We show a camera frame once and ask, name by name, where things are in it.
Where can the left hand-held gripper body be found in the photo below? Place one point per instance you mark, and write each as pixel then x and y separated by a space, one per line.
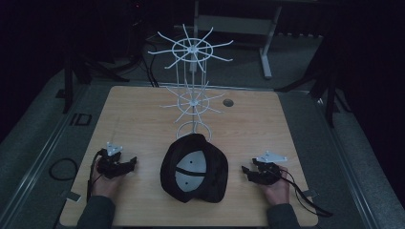
pixel 110 162

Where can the person's right hand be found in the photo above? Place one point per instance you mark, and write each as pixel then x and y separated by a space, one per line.
pixel 278 191

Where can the grey table grommet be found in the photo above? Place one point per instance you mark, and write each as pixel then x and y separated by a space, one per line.
pixel 228 102

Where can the black metal stand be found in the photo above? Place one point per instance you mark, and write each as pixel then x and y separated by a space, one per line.
pixel 68 79
pixel 331 95

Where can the black baseball cap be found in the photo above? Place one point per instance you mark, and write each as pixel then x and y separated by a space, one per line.
pixel 207 187

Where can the person's left hand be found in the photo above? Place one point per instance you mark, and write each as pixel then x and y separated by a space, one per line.
pixel 106 186

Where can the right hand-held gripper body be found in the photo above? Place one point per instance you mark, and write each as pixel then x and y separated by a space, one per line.
pixel 269 168

